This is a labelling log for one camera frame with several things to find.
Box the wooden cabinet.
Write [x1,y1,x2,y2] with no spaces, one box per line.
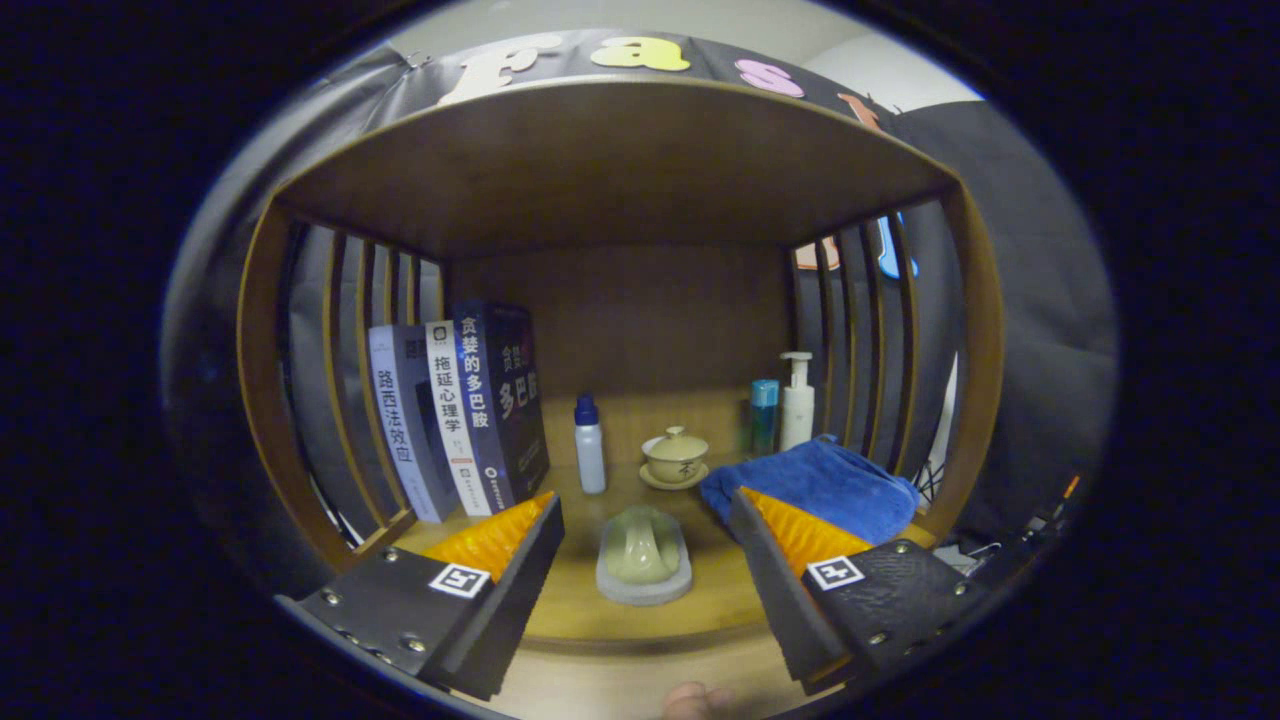
[236,75,1005,651]

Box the black light stand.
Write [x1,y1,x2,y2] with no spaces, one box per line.
[915,355,961,501]

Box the teal bottle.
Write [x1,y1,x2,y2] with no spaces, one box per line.
[750,379,780,456]

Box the folded blue towel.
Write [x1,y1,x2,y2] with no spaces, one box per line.
[698,435,921,547]

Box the pale green sponge brush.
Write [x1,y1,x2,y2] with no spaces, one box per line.
[596,505,694,607]

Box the white pump bottle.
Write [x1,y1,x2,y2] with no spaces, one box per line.
[779,351,816,452]

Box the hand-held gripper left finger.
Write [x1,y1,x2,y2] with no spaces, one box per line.
[298,490,567,702]

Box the wooden countertop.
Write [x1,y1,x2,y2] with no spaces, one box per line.
[395,440,936,641]

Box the beige lidded teacup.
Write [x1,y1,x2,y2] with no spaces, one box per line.
[639,426,711,492]

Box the dark blue book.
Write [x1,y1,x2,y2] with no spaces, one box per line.
[452,300,551,514]

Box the light blue book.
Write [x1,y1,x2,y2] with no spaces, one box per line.
[367,323,461,524]

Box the black equipment with orange tip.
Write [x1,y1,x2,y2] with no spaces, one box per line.
[1020,475,1086,546]

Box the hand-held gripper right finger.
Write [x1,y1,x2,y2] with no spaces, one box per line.
[729,486,1001,696]

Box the white book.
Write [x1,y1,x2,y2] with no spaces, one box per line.
[424,319,494,518]

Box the white bottle with blue cap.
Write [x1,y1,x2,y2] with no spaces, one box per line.
[574,394,608,495]

